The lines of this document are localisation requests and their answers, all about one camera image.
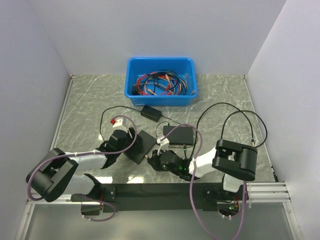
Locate black switch box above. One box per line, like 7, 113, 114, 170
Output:
124, 130, 156, 165

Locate black network switch with ports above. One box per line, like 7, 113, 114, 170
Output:
167, 126, 194, 146

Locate black patch cable teal plug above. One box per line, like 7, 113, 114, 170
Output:
196, 102, 256, 146

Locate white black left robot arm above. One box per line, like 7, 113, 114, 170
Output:
26, 126, 138, 203

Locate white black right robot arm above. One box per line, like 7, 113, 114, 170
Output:
147, 139, 258, 200

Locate black power adapter brick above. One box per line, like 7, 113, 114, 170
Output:
140, 105, 162, 123

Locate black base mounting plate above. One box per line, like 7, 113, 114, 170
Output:
71, 182, 243, 213

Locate blue plastic bin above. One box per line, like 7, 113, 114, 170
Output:
124, 57, 198, 107

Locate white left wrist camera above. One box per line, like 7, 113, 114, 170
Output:
110, 118, 126, 128

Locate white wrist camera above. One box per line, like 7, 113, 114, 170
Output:
156, 135, 170, 148
110, 118, 126, 128

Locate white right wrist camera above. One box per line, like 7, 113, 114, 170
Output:
156, 135, 170, 148

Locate thin black adapter cord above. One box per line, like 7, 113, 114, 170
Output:
99, 106, 181, 141

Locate tangled coloured cables in bin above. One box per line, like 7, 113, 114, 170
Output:
131, 69, 196, 97

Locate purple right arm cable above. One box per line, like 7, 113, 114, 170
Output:
159, 124, 247, 240

